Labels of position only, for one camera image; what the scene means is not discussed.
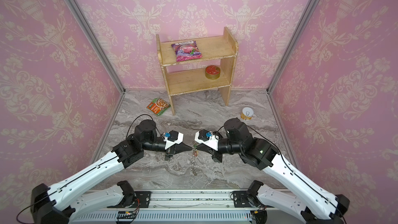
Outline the metal ring plate with keyrings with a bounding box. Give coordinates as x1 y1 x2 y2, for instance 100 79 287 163
190 145 198 176

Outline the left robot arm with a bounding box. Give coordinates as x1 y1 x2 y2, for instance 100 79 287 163
28 119 192 224

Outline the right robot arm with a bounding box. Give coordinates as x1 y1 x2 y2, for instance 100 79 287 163
194 118 350 224

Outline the green orange soup packet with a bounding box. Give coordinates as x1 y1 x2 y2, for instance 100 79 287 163
147 97 171 116

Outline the small yellow pull-tab can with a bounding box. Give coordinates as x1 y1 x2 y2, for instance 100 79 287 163
240 107 254 120

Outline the round red-lid tin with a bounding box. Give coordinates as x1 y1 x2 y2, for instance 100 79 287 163
205 65 221 80

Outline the wooden two-tier shelf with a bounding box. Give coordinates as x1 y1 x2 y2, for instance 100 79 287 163
155 26 239 116

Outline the purple snack bag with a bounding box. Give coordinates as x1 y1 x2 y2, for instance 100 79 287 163
171 40 202 62

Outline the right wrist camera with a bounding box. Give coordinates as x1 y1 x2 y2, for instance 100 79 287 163
194 129 220 151

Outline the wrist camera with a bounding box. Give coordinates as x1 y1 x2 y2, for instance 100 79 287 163
194 129 220 151
163 130 183 150

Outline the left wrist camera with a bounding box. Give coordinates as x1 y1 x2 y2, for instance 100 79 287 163
163 130 183 150

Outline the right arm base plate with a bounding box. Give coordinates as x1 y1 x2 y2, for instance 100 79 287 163
230 190 271 208

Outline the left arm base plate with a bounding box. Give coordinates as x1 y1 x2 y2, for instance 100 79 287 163
107 191 152 208

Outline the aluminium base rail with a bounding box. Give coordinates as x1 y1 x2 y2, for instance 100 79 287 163
71 189 304 224

